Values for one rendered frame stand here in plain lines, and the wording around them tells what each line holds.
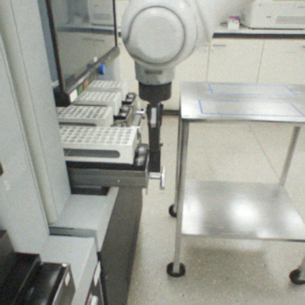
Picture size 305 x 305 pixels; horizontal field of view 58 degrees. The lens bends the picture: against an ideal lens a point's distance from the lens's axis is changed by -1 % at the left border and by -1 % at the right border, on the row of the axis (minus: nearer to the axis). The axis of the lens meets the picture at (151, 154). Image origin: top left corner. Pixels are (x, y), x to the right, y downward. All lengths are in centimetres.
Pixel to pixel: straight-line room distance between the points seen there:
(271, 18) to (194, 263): 231
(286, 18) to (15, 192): 288
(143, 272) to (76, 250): 90
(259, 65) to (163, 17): 274
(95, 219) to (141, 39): 41
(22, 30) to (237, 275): 134
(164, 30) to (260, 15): 266
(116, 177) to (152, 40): 39
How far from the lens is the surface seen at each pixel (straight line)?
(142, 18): 38
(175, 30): 38
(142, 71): 60
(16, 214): 50
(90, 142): 68
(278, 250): 169
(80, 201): 70
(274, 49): 309
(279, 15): 307
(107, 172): 68
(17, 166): 49
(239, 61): 303
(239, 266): 155
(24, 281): 44
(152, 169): 73
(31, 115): 53
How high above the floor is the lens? 117
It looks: 30 degrees down
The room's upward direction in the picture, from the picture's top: straight up
